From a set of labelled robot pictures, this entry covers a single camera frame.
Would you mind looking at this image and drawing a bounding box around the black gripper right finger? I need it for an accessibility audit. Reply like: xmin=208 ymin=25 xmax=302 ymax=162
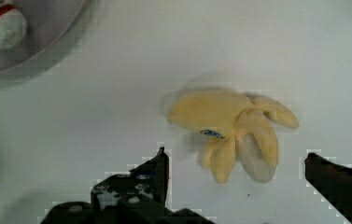
xmin=304 ymin=152 xmax=352 ymax=224

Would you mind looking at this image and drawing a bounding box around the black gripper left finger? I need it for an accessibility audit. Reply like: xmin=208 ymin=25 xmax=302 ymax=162
xmin=40 ymin=147 xmax=215 ymax=224

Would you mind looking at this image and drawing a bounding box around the yellow plush banana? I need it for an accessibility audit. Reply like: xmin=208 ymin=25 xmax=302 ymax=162
xmin=166 ymin=90 xmax=299 ymax=183

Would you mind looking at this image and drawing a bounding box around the grey round plate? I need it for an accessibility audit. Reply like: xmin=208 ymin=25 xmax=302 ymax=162
xmin=0 ymin=0 xmax=91 ymax=74

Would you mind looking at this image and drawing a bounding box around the red ketchup bottle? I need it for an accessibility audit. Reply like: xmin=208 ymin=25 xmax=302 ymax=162
xmin=0 ymin=0 xmax=28 ymax=50

